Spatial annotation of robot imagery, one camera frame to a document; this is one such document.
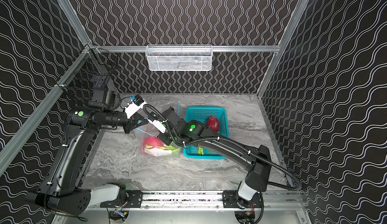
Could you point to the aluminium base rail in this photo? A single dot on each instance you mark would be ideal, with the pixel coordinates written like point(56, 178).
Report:
point(170, 200)

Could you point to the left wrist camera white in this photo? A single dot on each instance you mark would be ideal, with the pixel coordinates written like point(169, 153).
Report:
point(137, 103)

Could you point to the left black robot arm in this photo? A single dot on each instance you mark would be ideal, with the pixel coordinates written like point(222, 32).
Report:
point(59, 192)

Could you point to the zip-top bag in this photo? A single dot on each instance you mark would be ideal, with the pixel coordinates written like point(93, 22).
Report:
point(149, 130)
point(176, 104)

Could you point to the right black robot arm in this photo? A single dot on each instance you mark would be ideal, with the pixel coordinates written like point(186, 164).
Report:
point(255, 160)

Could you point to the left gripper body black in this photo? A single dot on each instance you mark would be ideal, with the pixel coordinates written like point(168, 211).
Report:
point(131, 124)

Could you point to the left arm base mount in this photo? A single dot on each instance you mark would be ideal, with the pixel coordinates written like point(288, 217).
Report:
point(132, 199)

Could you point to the dragon fruit bag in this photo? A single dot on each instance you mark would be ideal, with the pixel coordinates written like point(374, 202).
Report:
point(159, 151)
point(204, 152)
point(153, 142)
point(213, 123)

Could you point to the white mesh wall basket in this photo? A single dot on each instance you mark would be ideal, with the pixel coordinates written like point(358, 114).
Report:
point(179, 57)

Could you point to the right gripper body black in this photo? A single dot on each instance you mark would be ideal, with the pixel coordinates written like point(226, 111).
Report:
point(166, 138)

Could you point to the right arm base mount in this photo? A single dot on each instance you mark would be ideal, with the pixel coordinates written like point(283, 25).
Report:
point(231, 199)

